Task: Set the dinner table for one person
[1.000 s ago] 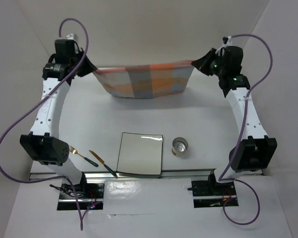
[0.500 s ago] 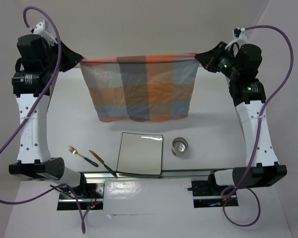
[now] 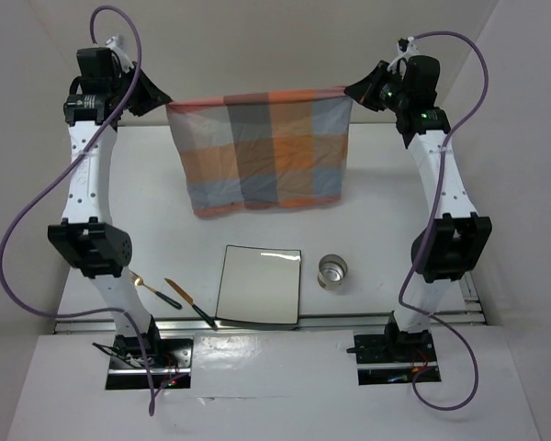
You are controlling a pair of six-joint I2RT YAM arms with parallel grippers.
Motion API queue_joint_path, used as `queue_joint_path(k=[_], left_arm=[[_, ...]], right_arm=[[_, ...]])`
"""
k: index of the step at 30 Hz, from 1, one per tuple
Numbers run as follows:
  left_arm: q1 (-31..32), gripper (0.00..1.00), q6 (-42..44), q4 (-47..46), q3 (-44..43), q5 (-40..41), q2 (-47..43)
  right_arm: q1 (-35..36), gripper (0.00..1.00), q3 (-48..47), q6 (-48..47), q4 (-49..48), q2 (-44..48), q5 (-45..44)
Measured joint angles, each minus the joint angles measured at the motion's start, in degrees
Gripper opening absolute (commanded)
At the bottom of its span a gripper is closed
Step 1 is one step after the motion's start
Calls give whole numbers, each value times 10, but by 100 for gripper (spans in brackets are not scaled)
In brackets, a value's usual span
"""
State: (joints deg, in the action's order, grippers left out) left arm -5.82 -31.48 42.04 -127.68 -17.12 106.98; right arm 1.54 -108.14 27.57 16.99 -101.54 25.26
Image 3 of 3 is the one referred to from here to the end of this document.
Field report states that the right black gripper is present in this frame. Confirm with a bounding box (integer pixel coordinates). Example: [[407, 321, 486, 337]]
[[347, 60, 411, 113]]

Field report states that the checkered orange blue cloth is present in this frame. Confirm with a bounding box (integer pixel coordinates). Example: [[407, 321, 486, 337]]
[[166, 87, 353, 218]]

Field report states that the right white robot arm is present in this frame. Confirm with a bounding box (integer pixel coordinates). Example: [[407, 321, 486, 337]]
[[344, 55, 492, 362]]

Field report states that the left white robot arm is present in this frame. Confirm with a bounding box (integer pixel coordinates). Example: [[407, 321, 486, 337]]
[[48, 38, 169, 367]]

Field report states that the metal cup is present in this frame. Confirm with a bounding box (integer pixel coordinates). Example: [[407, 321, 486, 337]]
[[317, 254, 348, 290]]

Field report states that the square white plate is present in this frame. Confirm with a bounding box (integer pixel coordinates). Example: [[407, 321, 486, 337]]
[[216, 244, 302, 326]]

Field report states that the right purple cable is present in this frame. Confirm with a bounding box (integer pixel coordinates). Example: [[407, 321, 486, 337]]
[[397, 29, 491, 410]]

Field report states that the purple cable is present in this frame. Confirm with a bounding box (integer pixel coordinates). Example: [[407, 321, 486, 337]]
[[0, 5, 160, 417], [397, 29, 491, 410]]

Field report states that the gold fork green handle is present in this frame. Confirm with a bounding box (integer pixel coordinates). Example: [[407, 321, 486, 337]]
[[129, 270, 183, 310]]

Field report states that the gold knife green handle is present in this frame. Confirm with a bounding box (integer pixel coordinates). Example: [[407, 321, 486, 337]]
[[164, 277, 218, 331]]

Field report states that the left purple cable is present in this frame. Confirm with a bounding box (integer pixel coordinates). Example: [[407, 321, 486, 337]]
[[0, 5, 160, 417]]

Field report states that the aluminium rail right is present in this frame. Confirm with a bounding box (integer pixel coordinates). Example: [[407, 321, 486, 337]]
[[459, 273, 483, 313]]

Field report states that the aluminium rail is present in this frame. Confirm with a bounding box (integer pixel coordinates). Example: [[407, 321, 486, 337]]
[[459, 273, 483, 313], [53, 311, 488, 334]]

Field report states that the aluminium rail front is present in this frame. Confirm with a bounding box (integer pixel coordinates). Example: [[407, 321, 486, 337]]
[[53, 311, 488, 334]]

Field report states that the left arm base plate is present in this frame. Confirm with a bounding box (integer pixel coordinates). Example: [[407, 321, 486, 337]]
[[93, 337, 194, 390]]

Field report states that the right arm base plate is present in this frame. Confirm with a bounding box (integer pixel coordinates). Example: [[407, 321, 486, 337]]
[[345, 332, 442, 386]]

